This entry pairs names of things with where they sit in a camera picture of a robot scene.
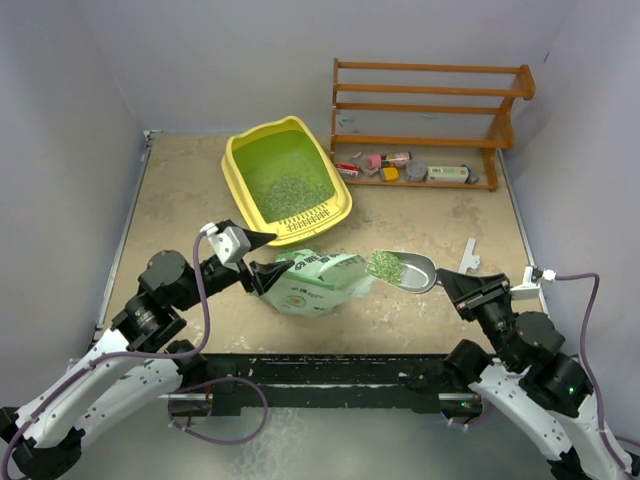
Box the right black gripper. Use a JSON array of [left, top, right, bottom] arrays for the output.
[[435, 267, 519, 368]]

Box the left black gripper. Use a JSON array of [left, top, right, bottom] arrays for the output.
[[174, 226, 294, 311]]

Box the silver metal scoop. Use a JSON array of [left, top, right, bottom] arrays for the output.
[[366, 250, 438, 295]]

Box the green cat litter bag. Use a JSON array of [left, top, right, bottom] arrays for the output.
[[259, 249, 374, 317]]

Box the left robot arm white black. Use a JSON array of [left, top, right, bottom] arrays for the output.
[[1, 220, 292, 479]]

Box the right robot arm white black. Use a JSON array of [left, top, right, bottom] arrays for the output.
[[437, 267, 639, 479]]

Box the yellow green litter box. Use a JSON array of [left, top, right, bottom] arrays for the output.
[[221, 116, 353, 247]]

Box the white green long box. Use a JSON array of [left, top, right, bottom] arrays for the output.
[[426, 166, 469, 184]]

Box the red white small box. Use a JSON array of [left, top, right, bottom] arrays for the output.
[[334, 164, 360, 178]]

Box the grey small object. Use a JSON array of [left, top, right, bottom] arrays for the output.
[[462, 165, 479, 185]]

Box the grey round container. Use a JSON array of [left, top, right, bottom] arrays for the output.
[[405, 159, 428, 183]]

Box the yellow grey sponge block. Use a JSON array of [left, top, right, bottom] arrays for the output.
[[379, 167, 400, 182]]

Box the pink patterned tube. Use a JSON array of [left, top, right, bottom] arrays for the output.
[[381, 152, 412, 168]]

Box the pink tape roll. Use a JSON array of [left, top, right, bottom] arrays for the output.
[[367, 155, 382, 169]]

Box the wooden three-tier rack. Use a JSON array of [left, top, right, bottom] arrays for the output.
[[329, 59, 536, 192]]

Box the white plastic bracket piece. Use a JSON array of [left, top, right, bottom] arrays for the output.
[[458, 238, 481, 274]]

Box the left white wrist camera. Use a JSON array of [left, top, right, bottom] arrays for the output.
[[201, 221, 251, 265]]

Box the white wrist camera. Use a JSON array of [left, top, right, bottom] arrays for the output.
[[510, 265, 556, 294], [201, 221, 251, 265]]

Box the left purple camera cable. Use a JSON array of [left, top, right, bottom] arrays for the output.
[[0, 232, 211, 480]]

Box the purple camera cable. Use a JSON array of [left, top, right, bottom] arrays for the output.
[[553, 272, 640, 474], [0, 232, 211, 480]]

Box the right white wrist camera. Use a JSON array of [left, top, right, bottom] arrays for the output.
[[510, 265, 556, 294]]

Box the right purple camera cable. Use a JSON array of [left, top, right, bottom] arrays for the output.
[[553, 272, 640, 474]]

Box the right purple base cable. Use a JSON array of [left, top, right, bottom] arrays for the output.
[[447, 404, 496, 432]]

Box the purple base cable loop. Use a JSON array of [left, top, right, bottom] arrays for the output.
[[167, 375, 270, 445]]

